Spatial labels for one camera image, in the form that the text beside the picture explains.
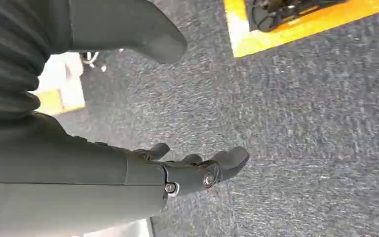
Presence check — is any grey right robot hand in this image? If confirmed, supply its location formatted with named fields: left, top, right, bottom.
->
left=0, top=0, right=251, bottom=237

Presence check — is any white flat panel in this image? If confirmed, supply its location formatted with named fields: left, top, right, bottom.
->
left=78, top=218, right=154, bottom=237

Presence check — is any shiny metal part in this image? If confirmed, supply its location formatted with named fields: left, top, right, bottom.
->
left=79, top=49, right=125, bottom=73

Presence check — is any ribbed grey right arm sleeve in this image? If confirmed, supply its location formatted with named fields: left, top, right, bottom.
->
left=0, top=0, right=73, bottom=121

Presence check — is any black robot foot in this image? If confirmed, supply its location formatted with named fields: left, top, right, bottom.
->
left=245, top=0, right=349, bottom=34

